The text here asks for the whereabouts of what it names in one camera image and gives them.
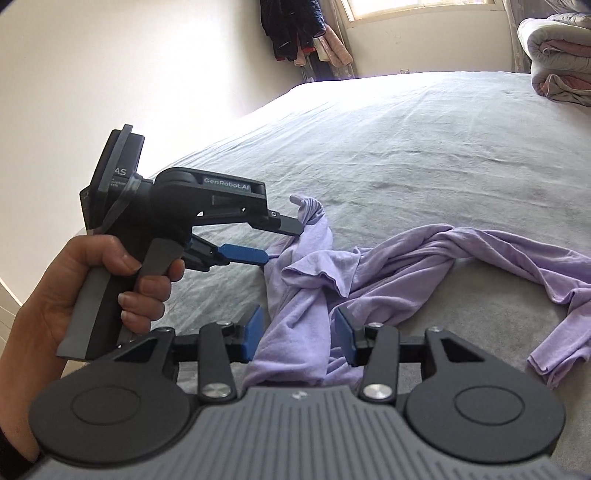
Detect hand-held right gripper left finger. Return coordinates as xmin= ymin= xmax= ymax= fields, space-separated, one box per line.
xmin=111 ymin=306 xmax=267 ymax=401

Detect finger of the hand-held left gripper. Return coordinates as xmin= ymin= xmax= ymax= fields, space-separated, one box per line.
xmin=256 ymin=209 xmax=309 ymax=237
xmin=216 ymin=242 xmax=279 ymax=268

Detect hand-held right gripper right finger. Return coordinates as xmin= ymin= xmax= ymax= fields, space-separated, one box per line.
xmin=335 ymin=307 xmax=485 ymax=402

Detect purple shirt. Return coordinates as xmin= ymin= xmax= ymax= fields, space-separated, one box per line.
xmin=242 ymin=194 xmax=591 ymax=389

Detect person's left forearm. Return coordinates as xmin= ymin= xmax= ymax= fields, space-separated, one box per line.
xmin=0 ymin=362 xmax=65 ymax=480

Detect hanging pink clothes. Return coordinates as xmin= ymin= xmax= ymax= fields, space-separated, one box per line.
xmin=295 ymin=21 xmax=355 ymax=69

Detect person's left hand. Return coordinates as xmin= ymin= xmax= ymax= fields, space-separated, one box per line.
xmin=0 ymin=234 xmax=186 ymax=370

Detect hanging dark jacket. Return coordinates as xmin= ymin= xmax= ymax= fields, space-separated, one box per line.
xmin=259 ymin=0 xmax=329 ymax=63

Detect window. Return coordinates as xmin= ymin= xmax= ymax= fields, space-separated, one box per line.
xmin=342 ymin=0 xmax=509 ymax=25

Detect folded grey pink quilt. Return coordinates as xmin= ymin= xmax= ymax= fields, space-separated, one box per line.
xmin=516 ymin=14 xmax=591 ymax=103

